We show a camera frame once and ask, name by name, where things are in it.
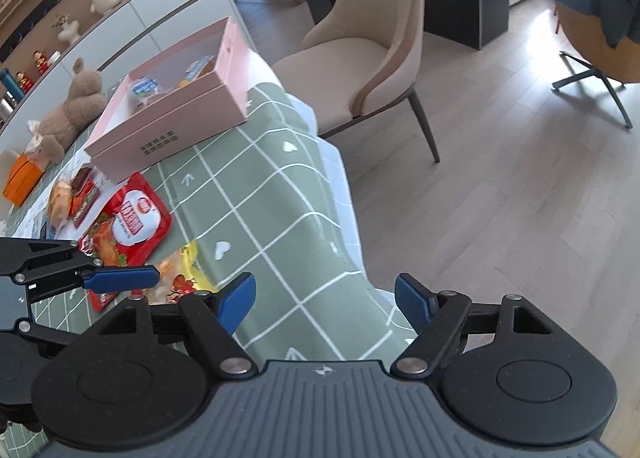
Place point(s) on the orange sausage packet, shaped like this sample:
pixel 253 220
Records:
pixel 186 82

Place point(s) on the bread packet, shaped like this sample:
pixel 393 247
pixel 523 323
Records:
pixel 60 200

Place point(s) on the orange swivel chair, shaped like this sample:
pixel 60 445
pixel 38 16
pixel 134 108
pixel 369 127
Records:
pixel 600 62

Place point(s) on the blue thermos bottle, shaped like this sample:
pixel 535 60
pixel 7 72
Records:
pixel 11 85

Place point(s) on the orange tissue box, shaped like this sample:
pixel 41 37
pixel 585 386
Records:
pixel 20 182

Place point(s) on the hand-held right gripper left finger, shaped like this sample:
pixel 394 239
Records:
pixel 237 300

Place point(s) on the pink cardboard box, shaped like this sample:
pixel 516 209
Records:
pixel 165 127

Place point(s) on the blue dark-label snack packet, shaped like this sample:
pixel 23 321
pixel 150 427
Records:
pixel 200 66

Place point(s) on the red gold figurine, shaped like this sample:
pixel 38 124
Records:
pixel 23 80
pixel 41 61

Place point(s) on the clear blue-print snack packet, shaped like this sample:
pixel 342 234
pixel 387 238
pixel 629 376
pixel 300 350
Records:
pixel 144 90

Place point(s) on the white vase with flowers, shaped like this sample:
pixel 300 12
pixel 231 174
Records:
pixel 67 30

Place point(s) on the brown teddy bear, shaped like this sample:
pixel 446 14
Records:
pixel 75 102

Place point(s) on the white sideboard cabinet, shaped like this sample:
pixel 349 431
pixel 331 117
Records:
pixel 165 12

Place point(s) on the beige chair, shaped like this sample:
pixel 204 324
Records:
pixel 360 47

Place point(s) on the small white jar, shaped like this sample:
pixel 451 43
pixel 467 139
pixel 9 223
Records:
pixel 55 57

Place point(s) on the red chicken leg packet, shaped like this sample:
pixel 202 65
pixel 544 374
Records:
pixel 135 223

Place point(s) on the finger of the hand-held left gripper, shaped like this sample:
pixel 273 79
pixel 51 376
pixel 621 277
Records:
pixel 122 278
pixel 47 335

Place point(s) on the black hook rail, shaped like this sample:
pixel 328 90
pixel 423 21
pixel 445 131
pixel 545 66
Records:
pixel 30 25

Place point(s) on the red white candy packet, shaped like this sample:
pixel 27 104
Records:
pixel 172 273

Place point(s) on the brown cake packet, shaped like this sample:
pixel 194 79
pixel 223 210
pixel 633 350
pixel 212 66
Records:
pixel 82 185

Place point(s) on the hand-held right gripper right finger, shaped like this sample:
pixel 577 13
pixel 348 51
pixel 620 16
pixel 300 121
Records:
pixel 412 300

